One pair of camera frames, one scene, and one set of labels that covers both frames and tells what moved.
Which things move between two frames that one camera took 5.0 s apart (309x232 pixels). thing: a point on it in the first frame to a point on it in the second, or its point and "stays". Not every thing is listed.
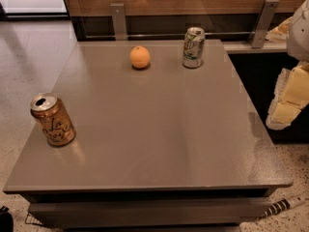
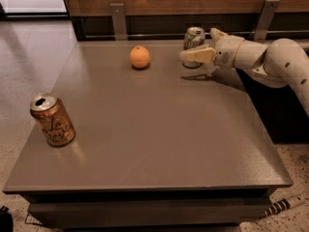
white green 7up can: [193, 47] stays
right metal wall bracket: [266, 20] stays
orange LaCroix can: [53, 119] stays
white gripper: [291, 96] to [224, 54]
